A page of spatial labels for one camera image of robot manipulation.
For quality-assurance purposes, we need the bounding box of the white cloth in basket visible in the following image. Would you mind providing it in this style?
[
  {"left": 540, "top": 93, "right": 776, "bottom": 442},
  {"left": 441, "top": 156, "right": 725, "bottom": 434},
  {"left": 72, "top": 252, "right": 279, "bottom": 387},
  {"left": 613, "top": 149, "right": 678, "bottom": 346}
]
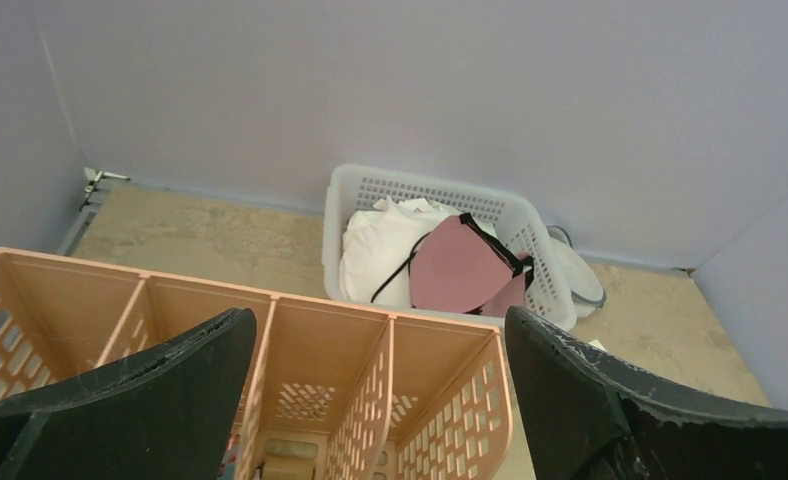
[{"left": 338, "top": 197, "right": 465, "bottom": 307}]

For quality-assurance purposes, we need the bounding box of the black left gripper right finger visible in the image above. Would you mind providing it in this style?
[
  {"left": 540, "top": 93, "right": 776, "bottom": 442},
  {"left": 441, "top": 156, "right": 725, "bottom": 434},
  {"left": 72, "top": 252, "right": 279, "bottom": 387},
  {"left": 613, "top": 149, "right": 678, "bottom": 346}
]
[{"left": 504, "top": 307, "right": 788, "bottom": 479}]

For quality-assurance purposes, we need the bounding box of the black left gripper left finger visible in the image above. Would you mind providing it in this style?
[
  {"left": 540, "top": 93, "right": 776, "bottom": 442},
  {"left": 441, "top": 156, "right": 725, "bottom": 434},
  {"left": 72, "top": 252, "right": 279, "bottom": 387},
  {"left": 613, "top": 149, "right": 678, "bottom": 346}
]
[{"left": 0, "top": 308, "right": 257, "bottom": 479}]

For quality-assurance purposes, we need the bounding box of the white plastic laundry basket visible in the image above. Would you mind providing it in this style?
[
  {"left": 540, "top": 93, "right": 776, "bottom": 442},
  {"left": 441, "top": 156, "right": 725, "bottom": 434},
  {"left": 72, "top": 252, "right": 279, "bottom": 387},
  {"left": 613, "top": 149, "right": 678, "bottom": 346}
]
[{"left": 321, "top": 163, "right": 579, "bottom": 333}]

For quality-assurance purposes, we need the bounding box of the orange plastic file organizer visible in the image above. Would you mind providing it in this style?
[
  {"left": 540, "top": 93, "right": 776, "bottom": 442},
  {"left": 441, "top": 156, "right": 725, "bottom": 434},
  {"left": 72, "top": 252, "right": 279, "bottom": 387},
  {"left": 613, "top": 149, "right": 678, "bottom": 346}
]
[{"left": 0, "top": 248, "right": 513, "bottom": 479}]

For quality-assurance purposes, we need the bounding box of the metal corner bracket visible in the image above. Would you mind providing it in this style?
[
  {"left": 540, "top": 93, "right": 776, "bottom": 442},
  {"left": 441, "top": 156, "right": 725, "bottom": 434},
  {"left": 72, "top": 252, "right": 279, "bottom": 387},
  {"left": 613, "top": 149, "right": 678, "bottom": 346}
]
[{"left": 79, "top": 168, "right": 131, "bottom": 211}]

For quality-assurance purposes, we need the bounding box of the pink bra with black straps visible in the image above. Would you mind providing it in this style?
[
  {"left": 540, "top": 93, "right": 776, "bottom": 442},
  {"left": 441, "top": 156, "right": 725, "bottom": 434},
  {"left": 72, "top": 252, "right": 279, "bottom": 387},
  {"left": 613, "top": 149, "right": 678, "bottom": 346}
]
[{"left": 370, "top": 213, "right": 535, "bottom": 317}]

